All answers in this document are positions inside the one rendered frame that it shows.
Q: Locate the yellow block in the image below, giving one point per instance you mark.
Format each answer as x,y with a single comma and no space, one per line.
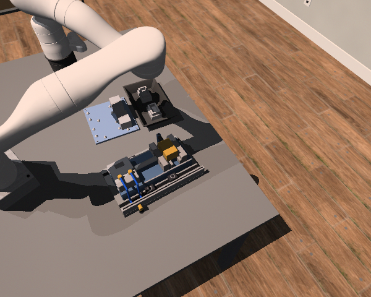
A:
168,150

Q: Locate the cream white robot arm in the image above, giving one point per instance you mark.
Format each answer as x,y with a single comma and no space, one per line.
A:
69,90

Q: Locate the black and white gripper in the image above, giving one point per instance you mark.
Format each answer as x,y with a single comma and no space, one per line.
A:
61,53

